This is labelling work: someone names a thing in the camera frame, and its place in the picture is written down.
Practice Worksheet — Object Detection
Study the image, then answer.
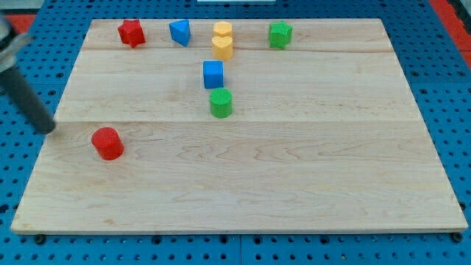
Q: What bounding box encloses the blue cube block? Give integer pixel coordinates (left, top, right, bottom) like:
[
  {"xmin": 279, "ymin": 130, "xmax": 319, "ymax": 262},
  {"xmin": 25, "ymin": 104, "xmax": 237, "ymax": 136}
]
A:
[{"xmin": 203, "ymin": 60, "xmax": 224, "ymax": 89}]

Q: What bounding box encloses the yellow heart block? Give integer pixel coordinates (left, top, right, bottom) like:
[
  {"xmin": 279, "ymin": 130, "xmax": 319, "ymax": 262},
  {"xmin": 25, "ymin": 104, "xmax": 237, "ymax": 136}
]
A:
[{"xmin": 211, "ymin": 36, "xmax": 233, "ymax": 60}]

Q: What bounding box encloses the green cylinder block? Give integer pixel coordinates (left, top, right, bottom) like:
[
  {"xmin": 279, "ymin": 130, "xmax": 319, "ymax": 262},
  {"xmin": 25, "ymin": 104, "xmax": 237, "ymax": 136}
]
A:
[{"xmin": 209, "ymin": 88, "xmax": 233, "ymax": 119}]

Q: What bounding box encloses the wooden board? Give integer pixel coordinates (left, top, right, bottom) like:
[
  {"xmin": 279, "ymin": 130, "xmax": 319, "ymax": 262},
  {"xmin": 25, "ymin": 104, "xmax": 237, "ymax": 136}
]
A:
[{"xmin": 11, "ymin": 18, "xmax": 468, "ymax": 235}]

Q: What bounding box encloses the yellow hexagon block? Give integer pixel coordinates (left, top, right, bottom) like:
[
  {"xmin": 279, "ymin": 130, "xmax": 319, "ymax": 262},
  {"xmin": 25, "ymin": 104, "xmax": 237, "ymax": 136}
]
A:
[{"xmin": 213, "ymin": 21, "xmax": 233, "ymax": 38}]

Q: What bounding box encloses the green star block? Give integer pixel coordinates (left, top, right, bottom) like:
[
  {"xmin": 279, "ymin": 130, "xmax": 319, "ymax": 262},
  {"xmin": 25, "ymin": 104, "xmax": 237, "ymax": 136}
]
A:
[{"xmin": 269, "ymin": 21, "xmax": 293, "ymax": 49}]

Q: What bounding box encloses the blue triangle block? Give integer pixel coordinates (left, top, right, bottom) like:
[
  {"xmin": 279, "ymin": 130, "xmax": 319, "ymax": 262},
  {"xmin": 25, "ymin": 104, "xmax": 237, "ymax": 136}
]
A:
[{"xmin": 169, "ymin": 19, "xmax": 191, "ymax": 46}]

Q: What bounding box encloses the red cylinder block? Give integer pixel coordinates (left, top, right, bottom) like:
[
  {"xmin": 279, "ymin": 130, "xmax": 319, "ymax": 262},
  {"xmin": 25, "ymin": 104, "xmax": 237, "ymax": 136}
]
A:
[{"xmin": 91, "ymin": 127, "xmax": 124, "ymax": 160}]

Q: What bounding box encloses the red star block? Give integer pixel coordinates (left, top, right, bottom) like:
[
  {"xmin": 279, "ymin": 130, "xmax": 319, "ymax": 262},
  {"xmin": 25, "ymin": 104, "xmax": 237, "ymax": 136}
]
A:
[{"xmin": 118, "ymin": 19, "xmax": 146, "ymax": 48}]

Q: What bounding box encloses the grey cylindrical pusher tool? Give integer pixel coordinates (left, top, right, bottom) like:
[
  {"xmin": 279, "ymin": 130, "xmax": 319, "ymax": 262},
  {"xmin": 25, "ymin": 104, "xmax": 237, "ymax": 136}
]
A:
[{"xmin": 1, "ymin": 66, "xmax": 55, "ymax": 135}]

